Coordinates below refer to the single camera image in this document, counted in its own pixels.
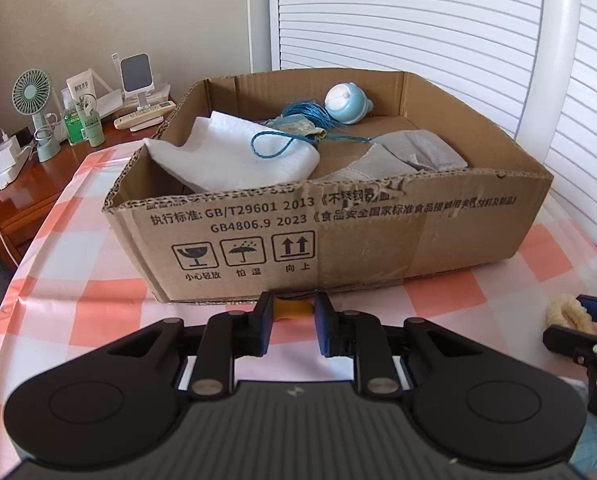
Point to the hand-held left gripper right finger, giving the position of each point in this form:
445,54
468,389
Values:
323,325

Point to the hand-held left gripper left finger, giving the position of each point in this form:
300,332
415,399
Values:
266,320

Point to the yellow cloth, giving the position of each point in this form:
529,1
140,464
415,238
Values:
291,310

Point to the cream knitted scrunchie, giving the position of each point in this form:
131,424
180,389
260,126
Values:
563,312

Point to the brown cardboard box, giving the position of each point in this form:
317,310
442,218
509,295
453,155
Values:
378,240

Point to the grey non-woven pouch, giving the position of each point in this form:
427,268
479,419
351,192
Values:
423,147
368,167

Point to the white towel cloth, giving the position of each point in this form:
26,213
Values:
218,155

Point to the light blue cloth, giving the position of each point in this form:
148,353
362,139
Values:
595,447

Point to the pink checkered bed sheet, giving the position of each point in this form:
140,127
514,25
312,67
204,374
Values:
103,320

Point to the blue white plush toy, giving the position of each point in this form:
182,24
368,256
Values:
346,102

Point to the white remote control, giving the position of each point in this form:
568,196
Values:
143,116

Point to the wooden nightstand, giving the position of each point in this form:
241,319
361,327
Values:
33,205

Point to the green sanitizer bottle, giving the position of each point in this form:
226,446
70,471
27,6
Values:
73,127

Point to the white framed standing mirror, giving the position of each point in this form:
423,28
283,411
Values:
136,72

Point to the white cream tube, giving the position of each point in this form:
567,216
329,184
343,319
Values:
86,95

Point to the white power strip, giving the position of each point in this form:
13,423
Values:
11,172

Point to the black plug adapter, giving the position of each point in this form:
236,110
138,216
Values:
22,137

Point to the white charger plug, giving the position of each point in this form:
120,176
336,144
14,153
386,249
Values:
7,152

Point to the white louvered closet door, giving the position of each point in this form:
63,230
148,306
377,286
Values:
403,15

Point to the green desk fan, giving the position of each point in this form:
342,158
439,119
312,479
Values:
31,92

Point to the white curved frame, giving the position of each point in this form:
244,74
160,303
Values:
543,60

